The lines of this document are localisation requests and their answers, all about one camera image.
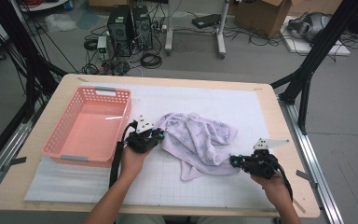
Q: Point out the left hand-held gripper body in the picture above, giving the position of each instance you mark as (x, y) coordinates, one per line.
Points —
(141, 141)

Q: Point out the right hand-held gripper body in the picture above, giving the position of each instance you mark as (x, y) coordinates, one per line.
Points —
(261, 165)

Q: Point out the lilac cat print towel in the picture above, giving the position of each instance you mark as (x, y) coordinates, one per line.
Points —
(195, 140)

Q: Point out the person's left hand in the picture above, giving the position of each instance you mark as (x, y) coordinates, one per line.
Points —
(132, 165)

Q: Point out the person's right hand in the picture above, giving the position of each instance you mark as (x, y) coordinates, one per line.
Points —
(275, 189)

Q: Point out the white grid foam mat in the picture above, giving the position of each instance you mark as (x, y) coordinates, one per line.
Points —
(183, 99)

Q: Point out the pink plastic basket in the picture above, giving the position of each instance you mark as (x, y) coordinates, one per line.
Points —
(90, 137)

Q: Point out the strip of beige tape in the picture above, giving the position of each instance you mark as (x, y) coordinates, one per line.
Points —
(300, 206)

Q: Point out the grey foam sheet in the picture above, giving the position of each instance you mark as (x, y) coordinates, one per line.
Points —
(65, 183)

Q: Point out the white desk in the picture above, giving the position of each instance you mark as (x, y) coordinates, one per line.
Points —
(168, 31)

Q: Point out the small white box device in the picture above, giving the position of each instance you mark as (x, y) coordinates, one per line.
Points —
(102, 43)

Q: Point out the slim black computer tower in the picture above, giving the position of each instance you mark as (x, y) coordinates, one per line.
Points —
(143, 28)

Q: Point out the large black computer tower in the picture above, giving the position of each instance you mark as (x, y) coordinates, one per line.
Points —
(120, 31)

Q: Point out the flat black device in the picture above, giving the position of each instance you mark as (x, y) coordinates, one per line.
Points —
(206, 20)

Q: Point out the white foam board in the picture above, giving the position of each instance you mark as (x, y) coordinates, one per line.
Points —
(298, 46)

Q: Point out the open cardboard box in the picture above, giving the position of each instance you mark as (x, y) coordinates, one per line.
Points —
(261, 18)

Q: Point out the clear plastic bag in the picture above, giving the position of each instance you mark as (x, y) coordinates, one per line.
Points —
(60, 21)

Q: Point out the grey headset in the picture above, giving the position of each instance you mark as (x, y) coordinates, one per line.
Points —
(310, 26)

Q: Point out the grey metal bracket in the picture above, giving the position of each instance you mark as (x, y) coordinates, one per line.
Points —
(306, 178)
(14, 162)

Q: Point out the aluminium rail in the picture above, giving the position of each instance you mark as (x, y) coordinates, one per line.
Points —
(6, 149)
(313, 161)

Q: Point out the black metal frame post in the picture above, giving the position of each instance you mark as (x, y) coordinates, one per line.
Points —
(320, 46)
(21, 46)

